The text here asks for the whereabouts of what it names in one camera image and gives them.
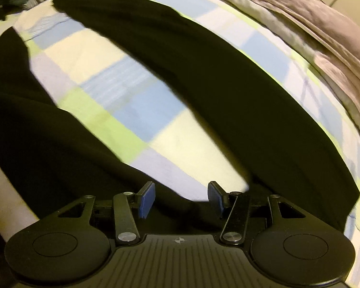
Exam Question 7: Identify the black trousers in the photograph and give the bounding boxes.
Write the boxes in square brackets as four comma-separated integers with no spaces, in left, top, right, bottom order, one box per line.
[0,0,360,231]

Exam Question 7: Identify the pink folded cloth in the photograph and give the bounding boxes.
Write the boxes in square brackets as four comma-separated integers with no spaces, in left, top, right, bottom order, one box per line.
[254,0,360,112]

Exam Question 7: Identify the checkered bed sheet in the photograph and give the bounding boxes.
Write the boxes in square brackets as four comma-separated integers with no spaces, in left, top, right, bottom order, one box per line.
[0,0,360,287]

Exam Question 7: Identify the white striped duvet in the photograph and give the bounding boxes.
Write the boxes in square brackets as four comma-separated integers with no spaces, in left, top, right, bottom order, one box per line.
[222,0,360,131]

